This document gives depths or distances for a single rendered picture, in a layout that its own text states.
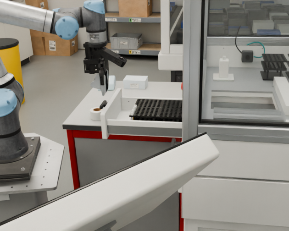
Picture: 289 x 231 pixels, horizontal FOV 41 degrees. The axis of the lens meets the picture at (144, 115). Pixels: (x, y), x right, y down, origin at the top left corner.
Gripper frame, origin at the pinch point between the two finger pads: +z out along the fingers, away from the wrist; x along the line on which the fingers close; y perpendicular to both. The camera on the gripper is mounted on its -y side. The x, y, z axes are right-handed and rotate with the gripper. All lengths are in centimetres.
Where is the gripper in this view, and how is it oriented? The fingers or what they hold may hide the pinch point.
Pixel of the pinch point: (106, 90)
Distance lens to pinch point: 158.7
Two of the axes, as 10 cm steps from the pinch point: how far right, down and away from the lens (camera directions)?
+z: 0.3, 9.1, 4.1
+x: -1.5, 4.1, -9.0
